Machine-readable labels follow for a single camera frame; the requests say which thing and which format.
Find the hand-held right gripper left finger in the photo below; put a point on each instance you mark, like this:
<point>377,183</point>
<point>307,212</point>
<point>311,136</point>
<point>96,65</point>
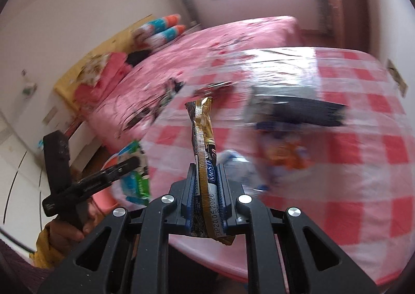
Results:
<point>188,193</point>

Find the blue wet wipes pack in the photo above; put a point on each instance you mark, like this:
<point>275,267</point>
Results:
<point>136,177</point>

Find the yellow headboard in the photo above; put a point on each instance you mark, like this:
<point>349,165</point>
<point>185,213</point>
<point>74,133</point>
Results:
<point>81,63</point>

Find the cartoon bear tissue box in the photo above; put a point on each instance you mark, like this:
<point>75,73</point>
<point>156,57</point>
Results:
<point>285,154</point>

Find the pink sheeted bed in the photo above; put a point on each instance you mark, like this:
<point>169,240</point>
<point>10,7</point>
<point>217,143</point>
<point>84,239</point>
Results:
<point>227,37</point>

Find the gold coffee stick packet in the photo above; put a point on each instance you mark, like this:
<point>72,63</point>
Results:
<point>202,138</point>

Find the pink folded blanket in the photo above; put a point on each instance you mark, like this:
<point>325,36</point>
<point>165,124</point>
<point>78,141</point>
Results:
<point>103,83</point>

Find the black cloth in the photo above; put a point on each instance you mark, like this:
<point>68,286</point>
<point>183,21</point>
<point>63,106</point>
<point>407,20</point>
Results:
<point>137,58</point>

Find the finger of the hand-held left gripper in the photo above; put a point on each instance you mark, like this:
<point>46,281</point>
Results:
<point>107,175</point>

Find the black plastic tray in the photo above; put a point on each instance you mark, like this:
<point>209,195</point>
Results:
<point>308,112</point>

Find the grey wet wipes pack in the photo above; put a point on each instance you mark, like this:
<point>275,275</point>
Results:
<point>285,91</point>

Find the white yogurt pouch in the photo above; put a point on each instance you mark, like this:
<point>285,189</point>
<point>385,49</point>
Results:
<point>240,167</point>

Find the pink checked tablecloth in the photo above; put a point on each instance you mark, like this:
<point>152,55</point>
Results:
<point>324,183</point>

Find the wooden cabinet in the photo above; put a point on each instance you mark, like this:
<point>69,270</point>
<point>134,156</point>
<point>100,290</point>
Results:
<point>343,5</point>

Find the pink plastic bin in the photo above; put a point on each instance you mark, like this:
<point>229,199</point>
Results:
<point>105,201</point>

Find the person's left forearm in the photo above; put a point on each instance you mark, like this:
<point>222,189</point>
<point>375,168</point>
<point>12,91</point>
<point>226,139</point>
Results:
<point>43,251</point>

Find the person's left hand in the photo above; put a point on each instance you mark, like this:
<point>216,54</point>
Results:
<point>66,230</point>

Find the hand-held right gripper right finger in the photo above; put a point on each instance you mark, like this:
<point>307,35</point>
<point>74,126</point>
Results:
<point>224,193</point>

